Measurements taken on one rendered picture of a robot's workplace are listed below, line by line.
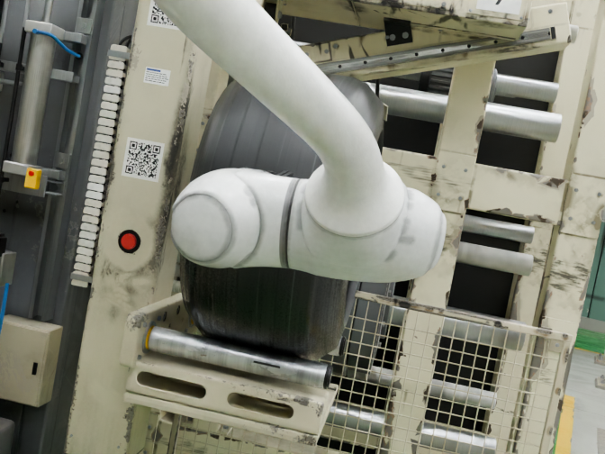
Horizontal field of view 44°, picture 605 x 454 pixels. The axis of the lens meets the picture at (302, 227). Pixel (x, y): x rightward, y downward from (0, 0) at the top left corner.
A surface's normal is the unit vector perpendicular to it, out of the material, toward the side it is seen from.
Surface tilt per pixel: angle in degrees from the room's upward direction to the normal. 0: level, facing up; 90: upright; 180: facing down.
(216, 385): 90
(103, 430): 90
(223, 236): 99
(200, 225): 95
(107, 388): 90
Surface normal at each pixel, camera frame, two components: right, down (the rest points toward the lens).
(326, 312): 0.49, 0.56
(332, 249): -0.27, 0.71
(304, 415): -0.14, 0.04
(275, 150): -0.07, -0.33
